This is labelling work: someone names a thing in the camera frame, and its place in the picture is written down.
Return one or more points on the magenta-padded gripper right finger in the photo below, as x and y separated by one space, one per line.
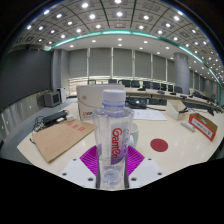
135 160

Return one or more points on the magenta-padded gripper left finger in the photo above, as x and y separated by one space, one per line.
89 160

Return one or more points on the clear plastic water bottle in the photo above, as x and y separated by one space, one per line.
111 143

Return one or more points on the flat round red coaster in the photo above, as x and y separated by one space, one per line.
159 145

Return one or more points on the brown kraft paper envelope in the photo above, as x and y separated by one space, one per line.
60 140

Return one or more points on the white paper sheet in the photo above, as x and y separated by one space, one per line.
150 115

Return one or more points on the black power strip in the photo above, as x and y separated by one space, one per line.
55 117

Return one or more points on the large white cardboard box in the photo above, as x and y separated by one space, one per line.
88 100

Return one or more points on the small open white box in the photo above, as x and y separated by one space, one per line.
173 111

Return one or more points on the black marker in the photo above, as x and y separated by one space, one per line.
183 110

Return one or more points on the long curved conference desk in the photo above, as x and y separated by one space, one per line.
156 93

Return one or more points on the grey box monitor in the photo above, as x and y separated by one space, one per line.
51 99

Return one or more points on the open brown box, red label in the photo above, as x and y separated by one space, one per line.
201 126

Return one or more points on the round ceiling lights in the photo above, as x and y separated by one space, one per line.
119 14

